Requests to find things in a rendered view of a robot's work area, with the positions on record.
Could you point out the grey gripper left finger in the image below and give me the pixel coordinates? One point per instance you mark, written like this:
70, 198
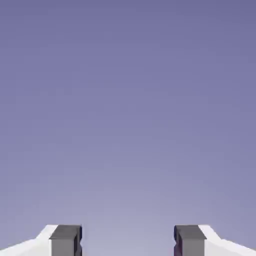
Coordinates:
62, 243

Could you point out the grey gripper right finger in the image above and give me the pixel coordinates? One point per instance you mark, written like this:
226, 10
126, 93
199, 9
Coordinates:
192, 243

